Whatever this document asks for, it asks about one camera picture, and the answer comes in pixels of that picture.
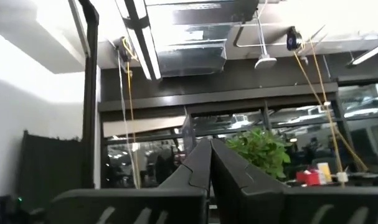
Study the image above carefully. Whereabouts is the yellow and white cup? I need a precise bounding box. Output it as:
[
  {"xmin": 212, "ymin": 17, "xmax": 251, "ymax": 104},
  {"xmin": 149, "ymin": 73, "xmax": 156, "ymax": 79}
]
[{"xmin": 316, "ymin": 162, "xmax": 333, "ymax": 184}]

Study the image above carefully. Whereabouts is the green potted plant black pot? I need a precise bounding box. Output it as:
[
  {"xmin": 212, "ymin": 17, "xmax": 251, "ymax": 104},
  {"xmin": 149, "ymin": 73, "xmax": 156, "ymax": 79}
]
[{"xmin": 224, "ymin": 127, "xmax": 292, "ymax": 182}]

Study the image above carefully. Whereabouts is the silver ventilation duct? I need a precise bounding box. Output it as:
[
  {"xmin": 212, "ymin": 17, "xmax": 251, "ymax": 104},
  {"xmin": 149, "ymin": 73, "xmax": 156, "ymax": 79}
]
[{"xmin": 144, "ymin": 0, "xmax": 258, "ymax": 77}]

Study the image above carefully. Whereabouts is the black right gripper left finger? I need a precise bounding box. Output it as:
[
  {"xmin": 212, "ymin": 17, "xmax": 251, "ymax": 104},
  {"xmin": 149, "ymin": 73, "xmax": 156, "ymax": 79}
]
[{"xmin": 47, "ymin": 139, "xmax": 212, "ymax": 224}]

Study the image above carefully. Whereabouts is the black partition panel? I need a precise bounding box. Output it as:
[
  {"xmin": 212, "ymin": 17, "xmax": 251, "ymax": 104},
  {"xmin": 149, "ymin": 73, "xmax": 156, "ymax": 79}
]
[{"xmin": 18, "ymin": 130, "xmax": 84, "ymax": 200}]

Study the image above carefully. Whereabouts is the linear ceiling light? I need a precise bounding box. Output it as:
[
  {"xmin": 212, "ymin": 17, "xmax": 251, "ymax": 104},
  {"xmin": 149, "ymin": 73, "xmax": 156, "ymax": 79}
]
[
  {"xmin": 346, "ymin": 39, "xmax": 378, "ymax": 68},
  {"xmin": 115, "ymin": 0, "xmax": 163, "ymax": 82}
]

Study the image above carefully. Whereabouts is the white cable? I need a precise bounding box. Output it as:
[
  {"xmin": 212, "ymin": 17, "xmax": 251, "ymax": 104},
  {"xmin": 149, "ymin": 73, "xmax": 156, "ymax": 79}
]
[{"xmin": 116, "ymin": 49, "xmax": 136, "ymax": 188}]

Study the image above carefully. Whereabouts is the red box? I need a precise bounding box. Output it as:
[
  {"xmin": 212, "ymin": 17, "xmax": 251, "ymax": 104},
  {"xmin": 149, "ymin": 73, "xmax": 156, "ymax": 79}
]
[{"xmin": 296, "ymin": 169, "xmax": 321, "ymax": 187}]

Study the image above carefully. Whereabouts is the white round ceiling device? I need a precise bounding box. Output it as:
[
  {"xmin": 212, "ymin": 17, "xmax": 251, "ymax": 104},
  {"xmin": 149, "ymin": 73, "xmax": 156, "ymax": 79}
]
[{"xmin": 253, "ymin": 9, "xmax": 278, "ymax": 70}]

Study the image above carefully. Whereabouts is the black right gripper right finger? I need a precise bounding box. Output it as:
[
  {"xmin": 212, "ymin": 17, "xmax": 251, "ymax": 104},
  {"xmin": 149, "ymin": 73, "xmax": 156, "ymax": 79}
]
[{"xmin": 210, "ymin": 139, "xmax": 378, "ymax": 224}]

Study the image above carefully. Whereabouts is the yellow cable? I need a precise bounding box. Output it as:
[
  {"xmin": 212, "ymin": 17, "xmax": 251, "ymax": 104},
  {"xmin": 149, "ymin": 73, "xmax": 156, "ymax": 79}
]
[
  {"xmin": 122, "ymin": 37, "xmax": 141, "ymax": 190},
  {"xmin": 293, "ymin": 51, "xmax": 346, "ymax": 188},
  {"xmin": 309, "ymin": 37, "xmax": 369, "ymax": 172}
]

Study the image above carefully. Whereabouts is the black ceiling cable reel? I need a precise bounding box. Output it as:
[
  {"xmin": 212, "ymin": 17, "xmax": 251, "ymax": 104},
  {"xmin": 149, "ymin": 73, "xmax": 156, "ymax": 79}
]
[
  {"xmin": 113, "ymin": 36, "xmax": 137, "ymax": 63},
  {"xmin": 285, "ymin": 26, "xmax": 303, "ymax": 52}
]

